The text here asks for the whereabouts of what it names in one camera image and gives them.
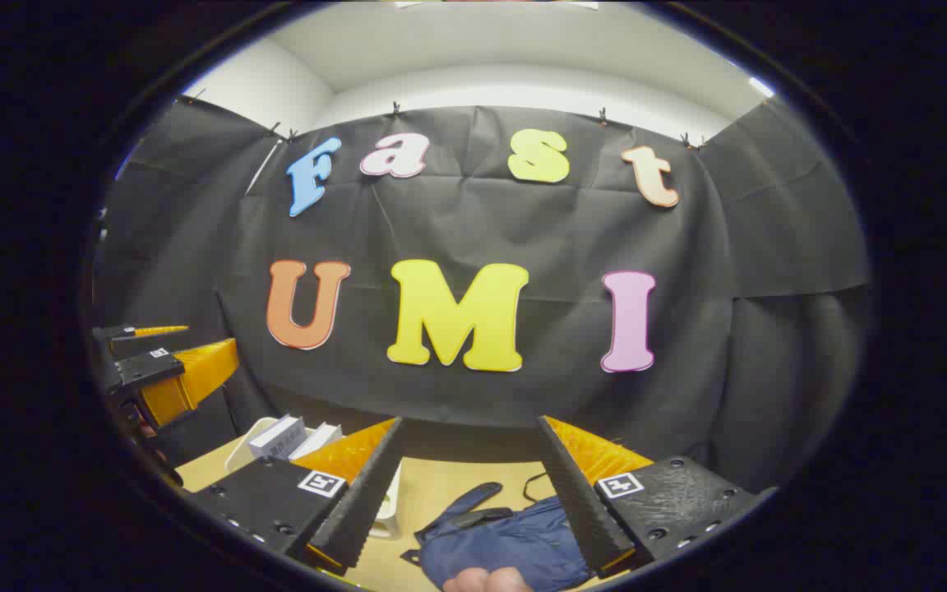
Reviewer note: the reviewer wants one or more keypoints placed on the white book with plain cover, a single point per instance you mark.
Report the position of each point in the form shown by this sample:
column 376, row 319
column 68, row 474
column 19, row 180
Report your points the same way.
column 317, row 440

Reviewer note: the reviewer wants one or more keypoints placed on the black backdrop cloth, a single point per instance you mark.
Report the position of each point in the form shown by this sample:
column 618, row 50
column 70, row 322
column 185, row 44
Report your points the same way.
column 457, row 222

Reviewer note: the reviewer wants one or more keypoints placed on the white book with large print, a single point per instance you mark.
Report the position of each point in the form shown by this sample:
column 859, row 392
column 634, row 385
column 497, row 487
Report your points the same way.
column 276, row 437

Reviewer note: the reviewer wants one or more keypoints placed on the white bookshelf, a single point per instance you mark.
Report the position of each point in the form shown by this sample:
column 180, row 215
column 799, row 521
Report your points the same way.
column 387, row 506

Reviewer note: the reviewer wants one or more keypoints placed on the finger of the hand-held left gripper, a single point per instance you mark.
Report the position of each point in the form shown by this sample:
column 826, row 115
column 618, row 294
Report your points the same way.
column 145, row 368
column 116, row 333

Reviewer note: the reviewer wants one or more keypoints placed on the ceiling light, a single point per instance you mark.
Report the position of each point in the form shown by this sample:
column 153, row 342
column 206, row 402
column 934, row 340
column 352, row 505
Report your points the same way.
column 761, row 87

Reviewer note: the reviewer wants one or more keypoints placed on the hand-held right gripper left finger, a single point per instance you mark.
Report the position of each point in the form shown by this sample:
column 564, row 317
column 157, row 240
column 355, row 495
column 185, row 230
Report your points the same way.
column 367, row 510

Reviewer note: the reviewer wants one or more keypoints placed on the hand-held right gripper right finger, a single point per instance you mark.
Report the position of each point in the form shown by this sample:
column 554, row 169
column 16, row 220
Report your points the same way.
column 584, row 510

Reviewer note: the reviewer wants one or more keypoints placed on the blue schoolbag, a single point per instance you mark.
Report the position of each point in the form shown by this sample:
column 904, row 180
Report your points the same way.
column 506, row 543

